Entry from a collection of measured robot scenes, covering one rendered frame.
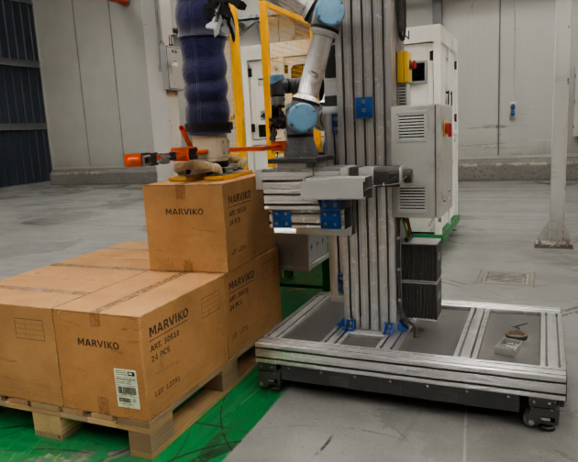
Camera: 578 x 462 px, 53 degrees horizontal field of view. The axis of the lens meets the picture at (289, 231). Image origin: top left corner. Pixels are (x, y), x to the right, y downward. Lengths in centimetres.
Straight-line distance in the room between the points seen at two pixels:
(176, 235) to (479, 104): 955
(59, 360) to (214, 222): 83
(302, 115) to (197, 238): 73
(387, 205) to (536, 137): 918
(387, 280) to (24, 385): 158
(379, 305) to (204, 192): 95
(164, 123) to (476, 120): 827
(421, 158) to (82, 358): 155
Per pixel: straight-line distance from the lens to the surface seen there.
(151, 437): 228
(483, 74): 1174
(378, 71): 257
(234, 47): 407
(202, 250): 261
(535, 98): 1167
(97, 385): 233
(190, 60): 281
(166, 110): 427
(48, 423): 259
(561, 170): 565
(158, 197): 267
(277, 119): 296
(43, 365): 249
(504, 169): 1157
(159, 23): 434
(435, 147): 247
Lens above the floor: 116
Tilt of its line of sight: 10 degrees down
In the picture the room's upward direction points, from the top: 3 degrees counter-clockwise
